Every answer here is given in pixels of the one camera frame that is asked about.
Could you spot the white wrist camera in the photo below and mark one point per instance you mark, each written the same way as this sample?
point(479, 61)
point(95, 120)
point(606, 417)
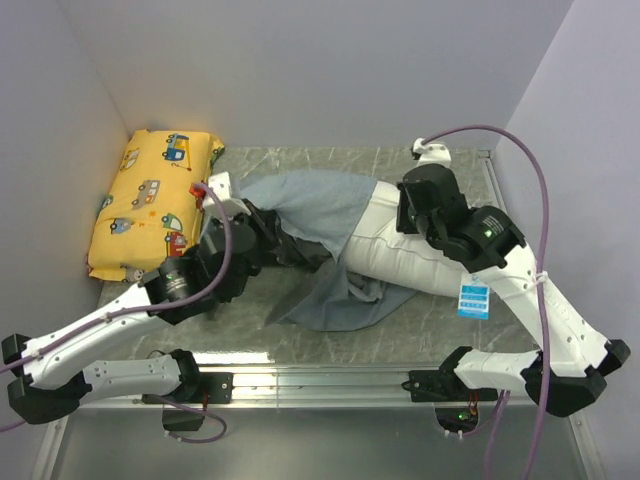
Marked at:
point(226, 192)
point(430, 153)

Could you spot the grey striped pillowcase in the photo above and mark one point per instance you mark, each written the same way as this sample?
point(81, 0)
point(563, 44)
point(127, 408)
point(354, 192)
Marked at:
point(313, 216)

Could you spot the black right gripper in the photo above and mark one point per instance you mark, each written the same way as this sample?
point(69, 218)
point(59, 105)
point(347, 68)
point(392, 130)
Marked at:
point(404, 222)

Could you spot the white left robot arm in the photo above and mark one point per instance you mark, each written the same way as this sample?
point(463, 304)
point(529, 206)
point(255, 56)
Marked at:
point(55, 374)

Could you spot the white pillow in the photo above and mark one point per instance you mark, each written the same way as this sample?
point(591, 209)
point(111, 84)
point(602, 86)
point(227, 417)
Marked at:
point(377, 250)

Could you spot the blue pillow label tag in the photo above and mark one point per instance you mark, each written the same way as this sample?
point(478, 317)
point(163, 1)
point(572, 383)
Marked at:
point(473, 298)

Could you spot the aluminium mounting rail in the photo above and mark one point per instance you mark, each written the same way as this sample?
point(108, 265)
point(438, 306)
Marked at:
point(272, 386)

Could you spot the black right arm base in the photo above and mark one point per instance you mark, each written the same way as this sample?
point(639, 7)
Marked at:
point(457, 407)

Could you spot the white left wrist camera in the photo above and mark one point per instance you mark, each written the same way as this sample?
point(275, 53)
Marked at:
point(226, 192)

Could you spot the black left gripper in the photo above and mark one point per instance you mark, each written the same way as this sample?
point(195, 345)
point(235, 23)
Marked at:
point(265, 222)

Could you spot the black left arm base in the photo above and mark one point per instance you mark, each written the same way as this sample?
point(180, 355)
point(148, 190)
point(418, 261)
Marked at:
point(181, 419)

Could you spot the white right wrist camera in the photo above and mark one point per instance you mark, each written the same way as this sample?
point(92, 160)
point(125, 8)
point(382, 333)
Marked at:
point(430, 153)

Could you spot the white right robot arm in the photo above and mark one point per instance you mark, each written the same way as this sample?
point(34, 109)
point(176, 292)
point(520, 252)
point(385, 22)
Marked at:
point(572, 360)

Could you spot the yellow car-print pillow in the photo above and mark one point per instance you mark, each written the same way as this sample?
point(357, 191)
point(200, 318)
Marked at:
point(149, 213)

